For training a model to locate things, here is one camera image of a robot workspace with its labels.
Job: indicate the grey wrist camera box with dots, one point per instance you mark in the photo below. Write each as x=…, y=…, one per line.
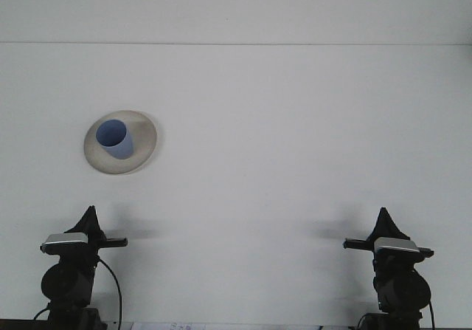
x=396, y=244
x=64, y=238

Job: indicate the pale round plate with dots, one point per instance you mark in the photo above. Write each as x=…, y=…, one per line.
x=145, y=138

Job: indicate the pale blue cup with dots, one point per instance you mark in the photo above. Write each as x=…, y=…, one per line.
x=118, y=149

